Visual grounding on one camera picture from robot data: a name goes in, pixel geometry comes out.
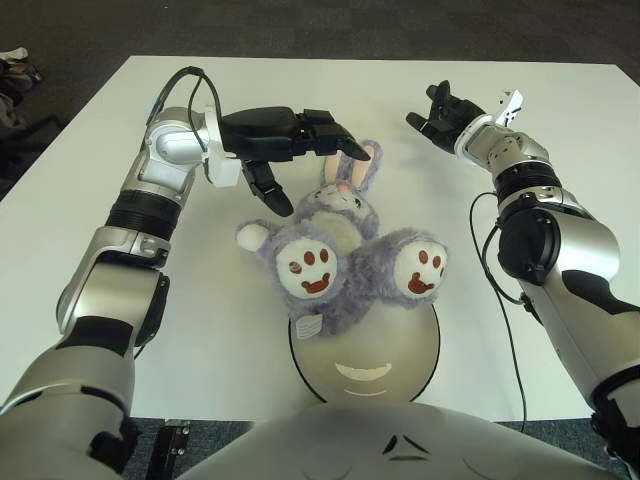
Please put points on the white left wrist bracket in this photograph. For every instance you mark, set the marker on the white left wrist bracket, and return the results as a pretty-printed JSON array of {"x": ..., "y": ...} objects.
[{"x": 222, "y": 170}]

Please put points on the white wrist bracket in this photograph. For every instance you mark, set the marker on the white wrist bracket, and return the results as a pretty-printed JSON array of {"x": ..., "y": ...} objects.
[
  {"x": 511, "y": 107},
  {"x": 222, "y": 170}
]

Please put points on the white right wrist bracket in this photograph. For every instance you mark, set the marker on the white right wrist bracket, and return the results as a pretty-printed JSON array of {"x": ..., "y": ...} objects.
[{"x": 511, "y": 107}]

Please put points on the purple plush rabbit doll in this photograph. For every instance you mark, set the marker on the purple plush rabbit doll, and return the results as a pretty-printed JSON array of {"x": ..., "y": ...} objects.
[{"x": 345, "y": 235}]

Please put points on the black bracket under table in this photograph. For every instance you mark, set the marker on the black bracket under table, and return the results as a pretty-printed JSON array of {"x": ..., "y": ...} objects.
[{"x": 172, "y": 445}]

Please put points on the white plate with black rim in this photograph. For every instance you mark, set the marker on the white plate with black rim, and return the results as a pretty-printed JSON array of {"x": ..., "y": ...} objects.
[{"x": 370, "y": 365}]

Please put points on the grey robot torso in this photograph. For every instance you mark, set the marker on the grey robot torso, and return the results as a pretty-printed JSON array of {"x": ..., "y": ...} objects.
[{"x": 400, "y": 445}]

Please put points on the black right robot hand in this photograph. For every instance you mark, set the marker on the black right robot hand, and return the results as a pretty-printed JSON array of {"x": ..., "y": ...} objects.
[{"x": 450, "y": 122}]

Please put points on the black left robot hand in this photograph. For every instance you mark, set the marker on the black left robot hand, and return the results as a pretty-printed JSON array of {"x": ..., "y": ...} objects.
[{"x": 265, "y": 132}]

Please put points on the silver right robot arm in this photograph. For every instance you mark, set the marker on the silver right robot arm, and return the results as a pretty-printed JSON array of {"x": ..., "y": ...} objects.
[{"x": 560, "y": 250}]

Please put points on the dark bag in background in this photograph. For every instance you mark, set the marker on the dark bag in background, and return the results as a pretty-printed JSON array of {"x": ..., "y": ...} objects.
[{"x": 15, "y": 100}]

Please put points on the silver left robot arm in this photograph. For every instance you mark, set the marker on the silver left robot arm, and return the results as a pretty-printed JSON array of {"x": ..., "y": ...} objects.
[{"x": 135, "y": 215}]

